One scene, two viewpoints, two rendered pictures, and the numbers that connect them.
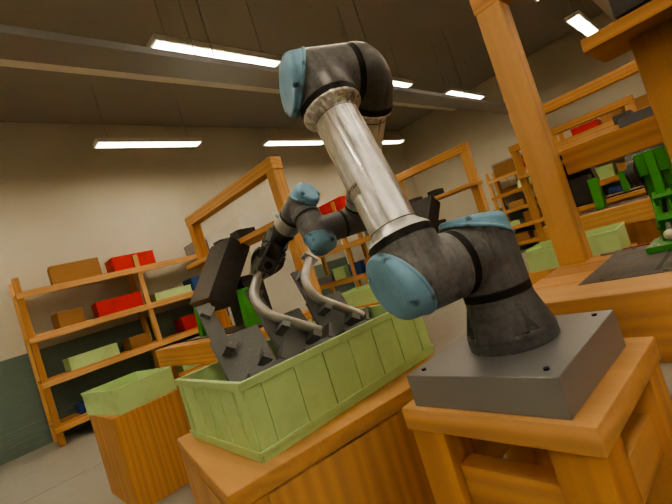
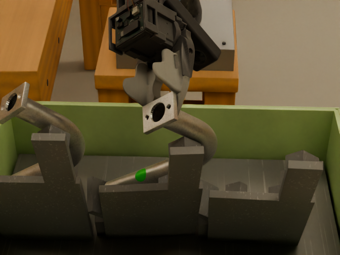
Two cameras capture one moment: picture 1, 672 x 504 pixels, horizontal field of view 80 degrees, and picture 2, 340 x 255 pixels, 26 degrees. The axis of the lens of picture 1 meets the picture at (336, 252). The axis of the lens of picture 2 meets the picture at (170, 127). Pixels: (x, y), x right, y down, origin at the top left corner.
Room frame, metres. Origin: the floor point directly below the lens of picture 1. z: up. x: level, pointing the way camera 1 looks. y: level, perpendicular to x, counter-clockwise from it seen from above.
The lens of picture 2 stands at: (1.83, 0.78, 1.74)
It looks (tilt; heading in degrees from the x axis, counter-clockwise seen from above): 37 degrees down; 223
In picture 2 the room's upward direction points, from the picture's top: straight up
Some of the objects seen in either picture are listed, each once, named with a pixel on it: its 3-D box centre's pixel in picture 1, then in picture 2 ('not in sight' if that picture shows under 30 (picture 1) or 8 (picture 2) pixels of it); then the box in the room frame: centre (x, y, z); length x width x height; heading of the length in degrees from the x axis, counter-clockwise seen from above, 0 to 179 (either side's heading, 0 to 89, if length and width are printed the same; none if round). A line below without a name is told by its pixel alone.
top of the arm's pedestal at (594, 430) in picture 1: (528, 383); (169, 46); (0.72, -0.25, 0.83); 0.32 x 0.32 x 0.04; 41
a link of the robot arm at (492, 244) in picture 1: (478, 250); not in sight; (0.71, -0.24, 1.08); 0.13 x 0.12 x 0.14; 112
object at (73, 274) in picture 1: (149, 323); not in sight; (6.27, 3.10, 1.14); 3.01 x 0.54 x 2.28; 134
